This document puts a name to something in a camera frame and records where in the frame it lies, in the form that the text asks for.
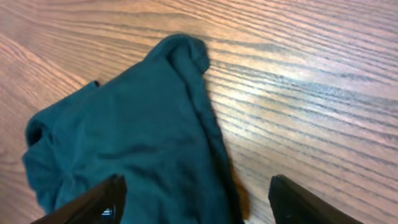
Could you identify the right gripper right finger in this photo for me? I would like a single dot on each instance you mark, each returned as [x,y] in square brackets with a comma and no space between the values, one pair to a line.
[293,204]

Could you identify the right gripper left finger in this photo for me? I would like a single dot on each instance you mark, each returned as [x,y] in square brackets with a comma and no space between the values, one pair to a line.
[103,204]

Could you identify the dark navy t-shirt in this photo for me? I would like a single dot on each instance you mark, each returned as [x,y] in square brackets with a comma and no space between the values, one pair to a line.
[154,125]

